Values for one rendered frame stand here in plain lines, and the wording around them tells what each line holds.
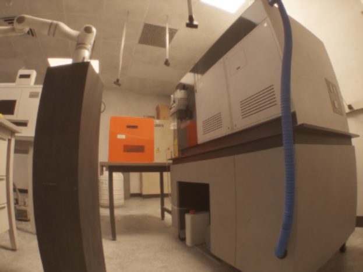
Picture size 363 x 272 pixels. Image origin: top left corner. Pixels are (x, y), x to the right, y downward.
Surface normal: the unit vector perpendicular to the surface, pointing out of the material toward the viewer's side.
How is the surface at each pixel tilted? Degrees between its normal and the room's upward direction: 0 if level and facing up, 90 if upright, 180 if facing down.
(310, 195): 90
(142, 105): 90
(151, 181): 90
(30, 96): 90
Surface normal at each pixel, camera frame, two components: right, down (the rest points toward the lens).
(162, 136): 0.38, -0.18
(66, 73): 0.09, -0.19
